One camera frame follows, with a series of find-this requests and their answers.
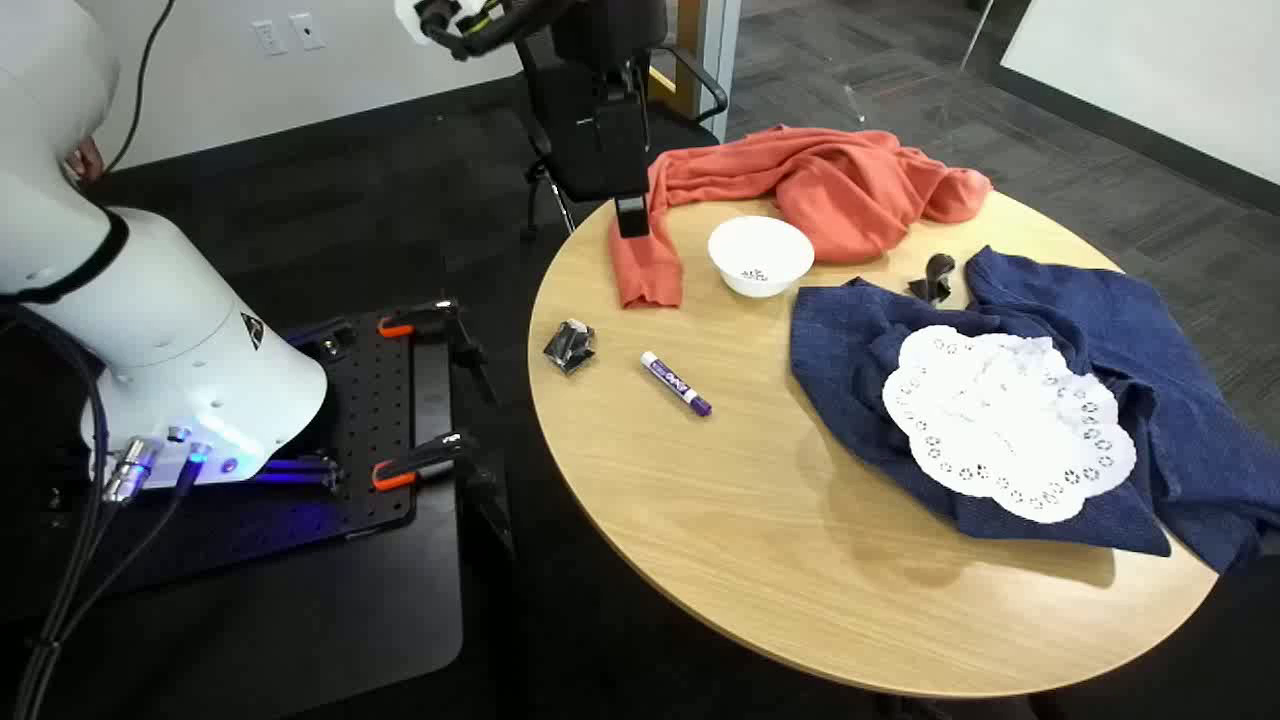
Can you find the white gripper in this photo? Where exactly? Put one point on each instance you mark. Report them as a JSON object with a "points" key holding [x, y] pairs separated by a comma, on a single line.
{"points": [[514, 25]]}

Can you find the white bowl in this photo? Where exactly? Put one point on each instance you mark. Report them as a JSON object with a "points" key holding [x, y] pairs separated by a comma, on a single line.
{"points": [[761, 255]]}

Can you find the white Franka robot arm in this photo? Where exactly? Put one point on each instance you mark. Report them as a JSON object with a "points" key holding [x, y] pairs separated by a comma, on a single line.
{"points": [[161, 322]]}

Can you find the black office chair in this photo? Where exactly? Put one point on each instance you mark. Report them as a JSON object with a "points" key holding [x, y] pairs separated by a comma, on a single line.
{"points": [[603, 123]]}

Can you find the small black box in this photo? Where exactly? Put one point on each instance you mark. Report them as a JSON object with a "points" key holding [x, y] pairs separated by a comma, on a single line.
{"points": [[633, 219]]}

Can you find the orange black clamp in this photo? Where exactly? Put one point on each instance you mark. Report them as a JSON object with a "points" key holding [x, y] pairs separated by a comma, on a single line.
{"points": [[418, 322], [418, 467]]}

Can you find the black binder clip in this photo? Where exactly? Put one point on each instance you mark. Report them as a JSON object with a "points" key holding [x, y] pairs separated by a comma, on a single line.
{"points": [[570, 346]]}

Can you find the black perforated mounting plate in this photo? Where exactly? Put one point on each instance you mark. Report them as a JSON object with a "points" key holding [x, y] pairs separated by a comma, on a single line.
{"points": [[383, 412]]}

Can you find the purple white marker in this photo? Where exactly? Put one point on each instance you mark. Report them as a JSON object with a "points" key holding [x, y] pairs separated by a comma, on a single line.
{"points": [[676, 387]]}

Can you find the orange cloth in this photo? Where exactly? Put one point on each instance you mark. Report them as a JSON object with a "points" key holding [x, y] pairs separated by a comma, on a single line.
{"points": [[852, 183]]}

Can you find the small black clip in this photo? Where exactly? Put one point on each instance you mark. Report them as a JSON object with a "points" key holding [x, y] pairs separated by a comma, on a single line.
{"points": [[932, 278]]}

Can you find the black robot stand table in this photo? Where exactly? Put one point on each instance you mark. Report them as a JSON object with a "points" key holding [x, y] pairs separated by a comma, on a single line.
{"points": [[266, 624]]}

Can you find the white paper doily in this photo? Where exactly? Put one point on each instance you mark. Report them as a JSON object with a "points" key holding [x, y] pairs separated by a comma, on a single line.
{"points": [[1007, 423]]}

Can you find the dark blue cloth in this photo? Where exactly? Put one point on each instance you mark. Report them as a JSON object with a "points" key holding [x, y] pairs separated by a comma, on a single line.
{"points": [[1175, 402]]}

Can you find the white wall outlet plate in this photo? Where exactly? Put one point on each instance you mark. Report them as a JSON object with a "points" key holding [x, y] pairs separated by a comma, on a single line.
{"points": [[306, 31], [269, 35]]}

